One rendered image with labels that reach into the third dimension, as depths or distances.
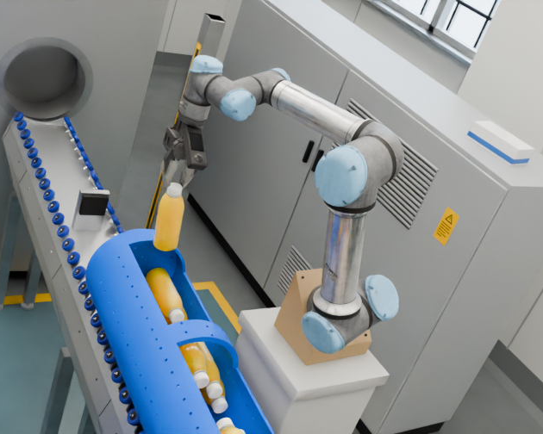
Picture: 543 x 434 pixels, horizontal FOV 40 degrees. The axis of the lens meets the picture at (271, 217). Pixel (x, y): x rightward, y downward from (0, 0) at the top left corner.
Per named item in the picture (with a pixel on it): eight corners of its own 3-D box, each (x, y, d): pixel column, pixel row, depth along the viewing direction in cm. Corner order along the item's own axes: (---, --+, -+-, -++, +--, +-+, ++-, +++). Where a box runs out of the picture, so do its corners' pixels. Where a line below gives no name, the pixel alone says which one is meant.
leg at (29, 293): (32, 301, 362) (54, 192, 333) (34, 310, 358) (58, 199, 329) (19, 302, 359) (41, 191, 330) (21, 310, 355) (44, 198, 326)
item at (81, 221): (99, 226, 265) (108, 189, 258) (102, 233, 263) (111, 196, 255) (71, 226, 260) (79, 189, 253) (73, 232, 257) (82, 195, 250)
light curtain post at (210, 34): (115, 376, 337) (220, 15, 258) (118, 387, 333) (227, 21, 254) (101, 378, 334) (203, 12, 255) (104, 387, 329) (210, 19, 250)
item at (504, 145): (482, 135, 323) (490, 120, 319) (526, 164, 309) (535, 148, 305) (466, 136, 315) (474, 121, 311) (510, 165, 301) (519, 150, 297)
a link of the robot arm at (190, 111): (215, 108, 189) (186, 104, 184) (210, 124, 191) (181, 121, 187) (205, 95, 194) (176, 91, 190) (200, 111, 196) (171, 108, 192)
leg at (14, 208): (2, 303, 355) (22, 190, 325) (3, 311, 350) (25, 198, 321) (-11, 303, 352) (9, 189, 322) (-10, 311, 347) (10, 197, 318)
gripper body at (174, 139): (186, 148, 203) (198, 108, 197) (197, 164, 196) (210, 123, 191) (160, 145, 199) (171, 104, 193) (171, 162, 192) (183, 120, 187)
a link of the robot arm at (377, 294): (376, 315, 201) (412, 306, 191) (344, 337, 193) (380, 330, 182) (357, 275, 201) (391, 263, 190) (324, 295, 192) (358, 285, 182)
